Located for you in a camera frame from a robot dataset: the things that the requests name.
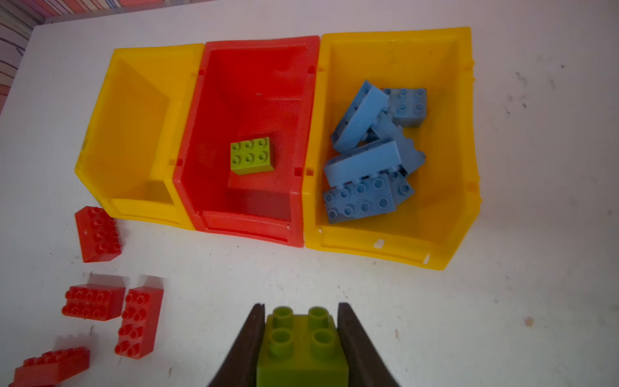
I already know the red lego brick upright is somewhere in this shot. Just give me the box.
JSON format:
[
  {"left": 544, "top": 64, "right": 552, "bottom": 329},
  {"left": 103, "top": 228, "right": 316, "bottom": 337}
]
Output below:
[{"left": 114, "top": 286, "right": 164, "bottom": 360}]

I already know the red lego brick far left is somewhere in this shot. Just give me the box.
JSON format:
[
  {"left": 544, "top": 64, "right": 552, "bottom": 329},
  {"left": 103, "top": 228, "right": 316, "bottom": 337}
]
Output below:
[{"left": 75, "top": 206, "right": 122, "bottom": 263}]

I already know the left yellow plastic bin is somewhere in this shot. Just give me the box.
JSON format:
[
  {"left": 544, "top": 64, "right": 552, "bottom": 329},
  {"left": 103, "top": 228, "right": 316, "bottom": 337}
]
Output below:
[{"left": 75, "top": 44, "right": 205, "bottom": 230}]

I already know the red lego brick flat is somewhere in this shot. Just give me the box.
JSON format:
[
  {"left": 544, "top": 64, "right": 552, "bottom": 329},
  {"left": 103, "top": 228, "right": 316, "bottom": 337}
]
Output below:
[{"left": 61, "top": 284, "right": 126, "bottom": 321}]

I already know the right yellow plastic bin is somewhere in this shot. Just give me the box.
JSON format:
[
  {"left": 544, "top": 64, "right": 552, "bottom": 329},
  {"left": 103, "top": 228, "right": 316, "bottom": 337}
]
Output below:
[{"left": 302, "top": 27, "right": 481, "bottom": 270}]

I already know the yellow plastic bin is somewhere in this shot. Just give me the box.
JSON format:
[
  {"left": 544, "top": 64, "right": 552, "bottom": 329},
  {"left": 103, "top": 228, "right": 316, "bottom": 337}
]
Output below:
[
  {"left": 302, "top": 27, "right": 481, "bottom": 270},
  {"left": 75, "top": 44, "right": 205, "bottom": 230}
]

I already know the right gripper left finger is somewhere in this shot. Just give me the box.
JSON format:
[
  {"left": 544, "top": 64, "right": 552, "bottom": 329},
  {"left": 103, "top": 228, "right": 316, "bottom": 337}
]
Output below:
[{"left": 208, "top": 303, "right": 265, "bottom": 387}]

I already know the small green lego brick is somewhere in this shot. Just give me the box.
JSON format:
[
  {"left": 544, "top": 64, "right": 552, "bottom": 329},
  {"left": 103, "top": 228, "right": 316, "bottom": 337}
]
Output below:
[{"left": 230, "top": 137, "right": 275, "bottom": 176}]

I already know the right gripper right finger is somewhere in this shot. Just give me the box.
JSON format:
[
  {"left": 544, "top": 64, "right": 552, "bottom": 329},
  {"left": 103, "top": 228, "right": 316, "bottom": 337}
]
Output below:
[{"left": 337, "top": 303, "right": 399, "bottom": 387}]

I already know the red plastic bin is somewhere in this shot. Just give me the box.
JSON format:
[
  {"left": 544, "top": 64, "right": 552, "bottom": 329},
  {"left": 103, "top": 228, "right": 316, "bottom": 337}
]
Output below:
[{"left": 173, "top": 35, "right": 320, "bottom": 247}]

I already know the red lego brick on side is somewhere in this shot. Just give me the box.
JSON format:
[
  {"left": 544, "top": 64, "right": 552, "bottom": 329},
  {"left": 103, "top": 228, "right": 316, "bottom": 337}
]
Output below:
[{"left": 10, "top": 347, "right": 90, "bottom": 386}]

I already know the blue lego brick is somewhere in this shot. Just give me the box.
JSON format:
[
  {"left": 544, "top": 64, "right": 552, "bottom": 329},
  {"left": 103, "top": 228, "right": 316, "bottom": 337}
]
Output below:
[
  {"left": 365, "top": 112, "right": 426, "bottom": 177},
  {"left": 330, "top": 81, "right": 389, "bottom": 153},
  {"left": 388, "top": 171, "right": 415, "bottom": 206},
  {"left": 323, "top": 139, "right": 403, "bottom": 187},
  {"left": 383, "top": 88, "right": 427, "bottom": 127},
  {"left": 322, "top": 173, "right": 397, "bottom": 224}
]

